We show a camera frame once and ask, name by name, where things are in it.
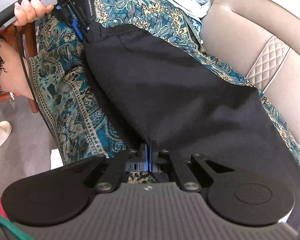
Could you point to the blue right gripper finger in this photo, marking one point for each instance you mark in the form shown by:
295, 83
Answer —
143, 158
153, 157

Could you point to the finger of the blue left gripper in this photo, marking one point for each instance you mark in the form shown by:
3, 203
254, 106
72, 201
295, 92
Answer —
77, 28

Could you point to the black pants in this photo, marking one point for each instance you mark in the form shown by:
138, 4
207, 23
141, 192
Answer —
152, 90

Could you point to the person left hand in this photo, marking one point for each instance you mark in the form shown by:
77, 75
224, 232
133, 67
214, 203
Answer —
28, 11

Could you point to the beige leather sofa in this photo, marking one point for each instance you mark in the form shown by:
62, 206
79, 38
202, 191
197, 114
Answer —
260, 40

